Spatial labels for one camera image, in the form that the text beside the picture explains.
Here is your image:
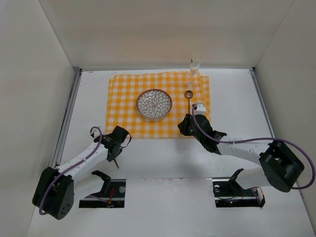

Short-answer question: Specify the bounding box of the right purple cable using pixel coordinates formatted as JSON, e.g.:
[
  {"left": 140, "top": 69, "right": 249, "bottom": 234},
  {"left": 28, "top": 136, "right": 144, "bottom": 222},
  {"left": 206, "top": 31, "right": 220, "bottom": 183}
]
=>
[{"left": 192, "top": 105, "right": 316, "bottom": 190}]

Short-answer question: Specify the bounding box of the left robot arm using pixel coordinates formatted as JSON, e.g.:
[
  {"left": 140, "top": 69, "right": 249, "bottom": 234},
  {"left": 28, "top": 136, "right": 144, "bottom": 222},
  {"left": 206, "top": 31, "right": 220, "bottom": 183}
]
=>
[{"left": 32, "top": 126, "right": 132, "bottom": 220}]

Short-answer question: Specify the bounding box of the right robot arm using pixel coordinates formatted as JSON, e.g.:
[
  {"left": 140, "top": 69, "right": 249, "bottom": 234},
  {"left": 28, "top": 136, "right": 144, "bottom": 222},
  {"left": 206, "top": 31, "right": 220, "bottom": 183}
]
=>
[{"left": 178, "top": 114, "right": 305, "bottom": 193}]

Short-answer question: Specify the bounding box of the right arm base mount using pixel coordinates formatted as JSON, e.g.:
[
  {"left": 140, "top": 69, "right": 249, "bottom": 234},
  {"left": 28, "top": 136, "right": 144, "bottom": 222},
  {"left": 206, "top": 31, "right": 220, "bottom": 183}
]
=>
[{"left": 212, "top": 169, "right": 266, "bottom": 208}]

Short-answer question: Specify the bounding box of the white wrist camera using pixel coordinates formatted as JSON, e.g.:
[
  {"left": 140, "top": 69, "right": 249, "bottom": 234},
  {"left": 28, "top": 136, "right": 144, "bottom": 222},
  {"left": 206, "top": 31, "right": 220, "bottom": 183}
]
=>
[
  {"left": 193, "top": 102, "right": 207, "bottom": 116},
  {"left": 90, "top": 127, "right": 102, "bottom": 138}
]

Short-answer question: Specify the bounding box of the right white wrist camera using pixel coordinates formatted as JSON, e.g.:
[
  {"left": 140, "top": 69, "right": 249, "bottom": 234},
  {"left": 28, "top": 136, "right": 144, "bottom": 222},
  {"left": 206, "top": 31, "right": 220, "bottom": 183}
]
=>
[{"left": 193, "top": 102, "right": 207, "bottom": 116}]

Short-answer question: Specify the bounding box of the clear champagne flute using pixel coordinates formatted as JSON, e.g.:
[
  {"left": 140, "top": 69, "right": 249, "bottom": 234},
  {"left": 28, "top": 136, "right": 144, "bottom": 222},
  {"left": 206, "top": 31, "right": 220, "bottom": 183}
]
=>
[{"left": 187, "top": 53, "right": 202, "bottom": 89}]

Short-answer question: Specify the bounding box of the yellow white checkered cloth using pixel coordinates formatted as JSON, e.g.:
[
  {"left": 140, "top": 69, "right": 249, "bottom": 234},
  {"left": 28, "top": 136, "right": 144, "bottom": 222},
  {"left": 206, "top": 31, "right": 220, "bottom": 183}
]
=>
[{"left": 105, "top": 72, "right": 211, "bottom": 139}]

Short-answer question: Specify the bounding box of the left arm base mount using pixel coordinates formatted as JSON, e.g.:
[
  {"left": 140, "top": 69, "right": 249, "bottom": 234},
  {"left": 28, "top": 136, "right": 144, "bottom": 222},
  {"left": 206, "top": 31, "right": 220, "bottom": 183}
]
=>
[{"left": 79, "top": 170, "right": 126, "bottom": 208}]

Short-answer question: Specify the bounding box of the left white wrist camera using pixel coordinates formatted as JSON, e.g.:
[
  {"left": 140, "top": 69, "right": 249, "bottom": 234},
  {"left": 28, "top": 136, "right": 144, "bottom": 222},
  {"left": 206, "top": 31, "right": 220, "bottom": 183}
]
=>
[{"left": 90, "top": 127, "right": 102, "bottom": 138}]

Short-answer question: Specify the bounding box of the patterned ceramic plate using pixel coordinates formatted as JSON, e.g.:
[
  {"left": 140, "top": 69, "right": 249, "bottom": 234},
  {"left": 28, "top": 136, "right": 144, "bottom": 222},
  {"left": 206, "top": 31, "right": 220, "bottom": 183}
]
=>
[{"left": 136, "top": 89, "right": 173, "bottom": 120}]

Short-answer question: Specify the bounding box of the copper spoon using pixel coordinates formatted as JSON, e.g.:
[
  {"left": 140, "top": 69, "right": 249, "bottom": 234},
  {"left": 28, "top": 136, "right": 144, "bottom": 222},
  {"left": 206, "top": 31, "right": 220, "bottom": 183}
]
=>
[{"left": 184, "top": 90, "right": 194, "bottom": 114}]

